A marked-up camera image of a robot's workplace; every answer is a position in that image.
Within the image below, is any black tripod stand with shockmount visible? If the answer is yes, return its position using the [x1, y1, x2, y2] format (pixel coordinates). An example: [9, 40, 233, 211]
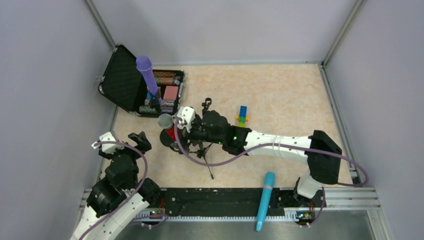
[169, 141, 212, 164]

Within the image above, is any red glitter microphone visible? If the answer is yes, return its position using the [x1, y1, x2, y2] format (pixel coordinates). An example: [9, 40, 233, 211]
[157, 113, 182, 142]

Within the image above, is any black round-base mic stand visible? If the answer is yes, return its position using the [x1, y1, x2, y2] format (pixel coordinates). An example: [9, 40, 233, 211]
[148, 95, 174, 147]

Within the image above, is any purple microphone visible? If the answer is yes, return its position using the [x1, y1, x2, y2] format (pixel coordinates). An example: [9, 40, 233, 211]
[135, 55, 162, 107]

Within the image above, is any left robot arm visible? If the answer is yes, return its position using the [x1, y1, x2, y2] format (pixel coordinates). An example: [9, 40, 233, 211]
[71, 131, 161, 240]

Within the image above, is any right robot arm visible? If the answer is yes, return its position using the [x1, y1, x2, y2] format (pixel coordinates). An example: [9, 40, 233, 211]
[175, 107, 342, 199]

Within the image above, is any black tripod stand with clip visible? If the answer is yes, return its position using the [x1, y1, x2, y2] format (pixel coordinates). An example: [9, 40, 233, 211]
[201, 97, 212, 114]

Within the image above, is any toy brick car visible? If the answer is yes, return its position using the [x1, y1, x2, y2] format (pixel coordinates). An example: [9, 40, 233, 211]
[235, 105, 249, 128]

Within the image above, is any red card deck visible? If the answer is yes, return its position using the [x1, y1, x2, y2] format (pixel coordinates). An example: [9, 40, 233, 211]
[162, 85, 179, 101]

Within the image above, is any black poker chip case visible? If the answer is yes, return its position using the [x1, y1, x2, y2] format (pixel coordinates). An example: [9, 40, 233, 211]
[97, 44, 185, 118]

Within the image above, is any teal microphone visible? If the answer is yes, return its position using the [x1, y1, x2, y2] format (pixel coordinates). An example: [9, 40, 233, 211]
[255, 171, 276, 232]

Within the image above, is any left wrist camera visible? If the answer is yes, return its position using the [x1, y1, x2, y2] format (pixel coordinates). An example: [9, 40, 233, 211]
[91, 130, 124, 154]

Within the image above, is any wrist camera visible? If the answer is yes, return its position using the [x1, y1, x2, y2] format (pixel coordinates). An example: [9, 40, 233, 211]
[176, 106, 196, 133]
[91, 130, 124, 154]

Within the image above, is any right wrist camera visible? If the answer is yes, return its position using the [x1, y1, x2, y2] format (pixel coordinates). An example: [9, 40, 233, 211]
[176, 106, 196, 133]

